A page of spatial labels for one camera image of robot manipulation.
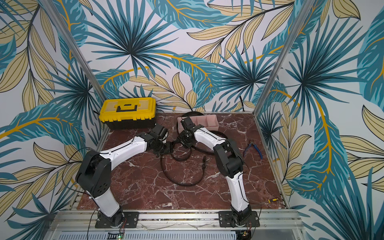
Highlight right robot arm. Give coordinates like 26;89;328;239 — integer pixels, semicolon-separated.
179;117;252;225

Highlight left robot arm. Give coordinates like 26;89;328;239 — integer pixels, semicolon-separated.
76;125;168;226

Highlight pink divided storage tray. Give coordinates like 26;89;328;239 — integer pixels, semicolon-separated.
177;115;219;133

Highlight yellow black toolbox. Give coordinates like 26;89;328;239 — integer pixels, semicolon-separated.
99;97;157;130

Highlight yellow black screwdriver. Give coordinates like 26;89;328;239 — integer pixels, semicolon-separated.
264;198;280;205

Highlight blue handled pliers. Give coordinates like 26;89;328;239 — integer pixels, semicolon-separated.
243;142;263;160

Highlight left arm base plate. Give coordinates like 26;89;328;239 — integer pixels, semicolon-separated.
95;211;139;230

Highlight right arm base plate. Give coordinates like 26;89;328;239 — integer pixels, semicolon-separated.
218;211;260;228

